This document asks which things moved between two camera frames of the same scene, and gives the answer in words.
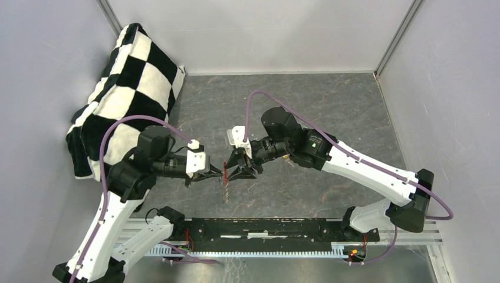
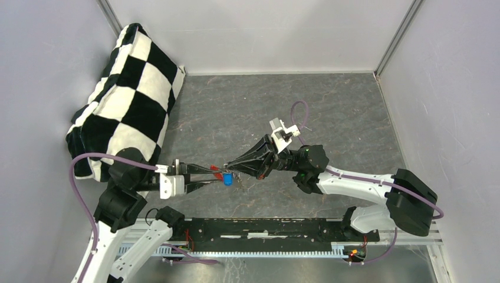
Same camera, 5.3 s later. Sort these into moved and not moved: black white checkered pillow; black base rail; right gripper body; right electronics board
Moved: right gripper body
Not moved: black base rail; black white checkered pillow; right electronics board
